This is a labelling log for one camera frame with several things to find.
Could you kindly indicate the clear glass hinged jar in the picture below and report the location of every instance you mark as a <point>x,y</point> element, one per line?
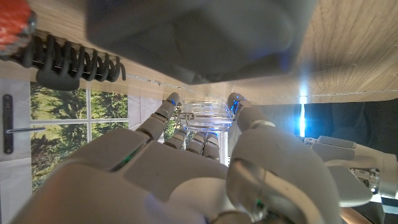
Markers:
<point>206,118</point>

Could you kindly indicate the small red toy strawberry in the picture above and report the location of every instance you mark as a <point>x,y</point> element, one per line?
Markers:
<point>14,21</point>

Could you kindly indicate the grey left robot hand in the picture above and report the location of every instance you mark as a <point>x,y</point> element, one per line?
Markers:
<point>348,180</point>

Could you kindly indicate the dark grey cube block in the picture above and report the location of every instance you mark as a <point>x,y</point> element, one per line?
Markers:
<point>192,37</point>

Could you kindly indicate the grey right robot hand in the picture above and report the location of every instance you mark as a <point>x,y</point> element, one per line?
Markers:
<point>155,180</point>

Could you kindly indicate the black hair claw clip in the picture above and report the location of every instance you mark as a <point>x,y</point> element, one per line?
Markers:
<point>59,77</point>

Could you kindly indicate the printed window forest backdrop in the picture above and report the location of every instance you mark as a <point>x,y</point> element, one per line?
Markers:
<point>62,109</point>

